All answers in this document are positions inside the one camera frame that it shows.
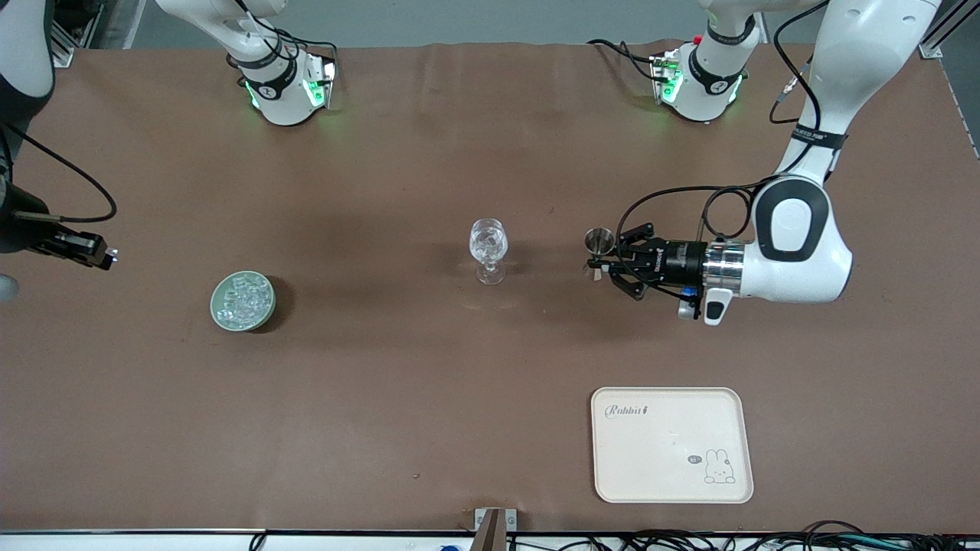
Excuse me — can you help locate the silver metal jigger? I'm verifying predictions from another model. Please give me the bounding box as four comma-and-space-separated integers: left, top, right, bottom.
585, 227, 615, 281

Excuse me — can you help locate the clear stemmed wine glass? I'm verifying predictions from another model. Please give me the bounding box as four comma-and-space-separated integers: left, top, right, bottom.
469, 218, 510, 286

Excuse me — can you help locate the clear ice cube pile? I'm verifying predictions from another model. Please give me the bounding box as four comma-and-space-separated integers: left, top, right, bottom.
217, 275, 270, 322

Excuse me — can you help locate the green round bowl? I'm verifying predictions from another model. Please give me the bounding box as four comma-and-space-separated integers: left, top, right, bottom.
210, 271, 276, 334

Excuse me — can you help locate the cream rabbit print tray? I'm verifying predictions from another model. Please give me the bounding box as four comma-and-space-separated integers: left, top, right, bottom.
590, 386, 755, 504

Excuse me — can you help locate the brown table mat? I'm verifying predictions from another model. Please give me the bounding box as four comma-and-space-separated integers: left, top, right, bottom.
0, 40, 980, 534

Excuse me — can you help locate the brown tapered bar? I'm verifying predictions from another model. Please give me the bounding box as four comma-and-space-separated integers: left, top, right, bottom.
476, 510, 508, 551

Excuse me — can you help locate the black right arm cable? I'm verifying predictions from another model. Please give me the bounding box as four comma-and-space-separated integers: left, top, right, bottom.
0, 122, 118, 225

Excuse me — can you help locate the aluminium frame profile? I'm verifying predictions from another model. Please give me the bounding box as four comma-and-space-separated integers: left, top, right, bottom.
46, 0, 106, 70
917, 0, 969, 60

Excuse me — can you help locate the black left base cable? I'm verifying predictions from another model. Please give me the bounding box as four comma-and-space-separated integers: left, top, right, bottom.
587, 38, 663, 81

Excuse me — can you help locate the black base cable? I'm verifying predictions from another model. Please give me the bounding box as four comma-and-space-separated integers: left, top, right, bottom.
587, 38, 663, 81
227, 0, 339, 77

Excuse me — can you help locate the black cable bundle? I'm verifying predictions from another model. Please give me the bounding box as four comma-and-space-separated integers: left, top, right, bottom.
612, 520, 980, 551

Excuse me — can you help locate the grey metal bracket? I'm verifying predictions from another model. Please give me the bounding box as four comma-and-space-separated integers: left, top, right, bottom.
474, 507, 518, 534

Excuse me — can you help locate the black right base cable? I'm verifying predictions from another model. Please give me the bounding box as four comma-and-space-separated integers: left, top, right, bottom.
227, 0, 339, 77

